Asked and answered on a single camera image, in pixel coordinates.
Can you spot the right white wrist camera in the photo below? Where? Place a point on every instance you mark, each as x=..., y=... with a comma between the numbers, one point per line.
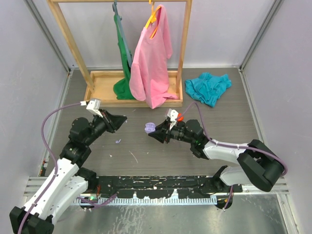
x=172, y=118

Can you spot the grey slotted cable duct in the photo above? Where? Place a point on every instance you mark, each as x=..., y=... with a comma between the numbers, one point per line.
x=173, y=200

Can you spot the teal crumpled shirt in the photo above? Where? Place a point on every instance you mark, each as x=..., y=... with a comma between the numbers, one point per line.
x=207, y=88

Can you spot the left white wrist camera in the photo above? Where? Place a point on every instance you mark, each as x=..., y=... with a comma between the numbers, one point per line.
x=93, y=107

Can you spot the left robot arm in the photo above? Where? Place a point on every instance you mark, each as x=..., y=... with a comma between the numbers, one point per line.
x=68, y=180

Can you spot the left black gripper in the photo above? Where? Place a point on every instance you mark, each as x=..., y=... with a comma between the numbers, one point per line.
x=111, y=120

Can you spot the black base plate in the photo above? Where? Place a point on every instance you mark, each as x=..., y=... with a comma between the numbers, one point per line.
x=186, y=186

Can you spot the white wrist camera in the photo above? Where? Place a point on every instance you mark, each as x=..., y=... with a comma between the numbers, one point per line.
x=172, y=118
x=93, y=107

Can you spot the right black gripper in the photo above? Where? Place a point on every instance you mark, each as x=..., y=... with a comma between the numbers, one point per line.
x=160, y=134

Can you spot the pink shirt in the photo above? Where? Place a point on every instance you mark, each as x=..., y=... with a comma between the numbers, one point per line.
x=149, y=81

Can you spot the yellow orange hanger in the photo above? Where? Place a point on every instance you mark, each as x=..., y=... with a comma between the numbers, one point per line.
x=153, y=20

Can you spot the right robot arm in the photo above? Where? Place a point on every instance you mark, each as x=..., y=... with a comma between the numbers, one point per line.
x=254, y=162

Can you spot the wooden clothes rack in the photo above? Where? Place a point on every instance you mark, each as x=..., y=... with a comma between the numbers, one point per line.
x=100, y=83

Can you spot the grey blue hanger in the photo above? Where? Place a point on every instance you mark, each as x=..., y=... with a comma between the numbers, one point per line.
x=121, y=31

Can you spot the green shirt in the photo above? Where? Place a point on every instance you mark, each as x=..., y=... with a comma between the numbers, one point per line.
x=121, y=88

